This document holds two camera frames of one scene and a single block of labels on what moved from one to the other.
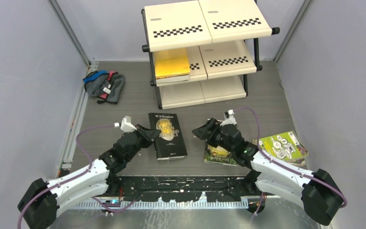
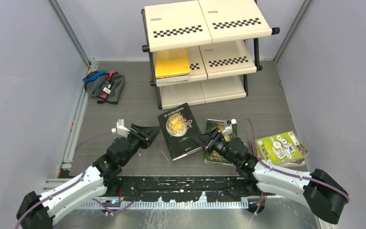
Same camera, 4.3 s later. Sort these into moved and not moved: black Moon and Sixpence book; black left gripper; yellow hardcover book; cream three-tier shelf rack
Moved: black Moon and Sixpence book
Not moved: yellow hardcover book; cream three-tier shelf rack; black left gripper
